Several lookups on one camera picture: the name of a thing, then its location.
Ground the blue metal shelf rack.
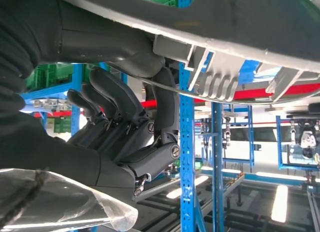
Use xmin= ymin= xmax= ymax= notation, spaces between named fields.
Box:
xmin=20 ymin=0 xmax=208 ymax=232

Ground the clear plastic film cover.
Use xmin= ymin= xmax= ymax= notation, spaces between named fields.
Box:
xmin=0 ymin=168 xmax=139 ymax=232

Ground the ceiling light strip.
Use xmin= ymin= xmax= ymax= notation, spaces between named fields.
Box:
xmin=271 ymin=185 xmax=288 ymax=224
xmin=166 ymin=175 xmax=209 ymax=200

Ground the red barrier belt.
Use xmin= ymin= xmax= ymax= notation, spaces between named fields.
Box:
xmin=32 ymin=83 xmax=320 ymax=119

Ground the grey laboratory machine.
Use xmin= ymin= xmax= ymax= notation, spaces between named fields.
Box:
xmin=290 ymin=118 xmax=320 ymax=160

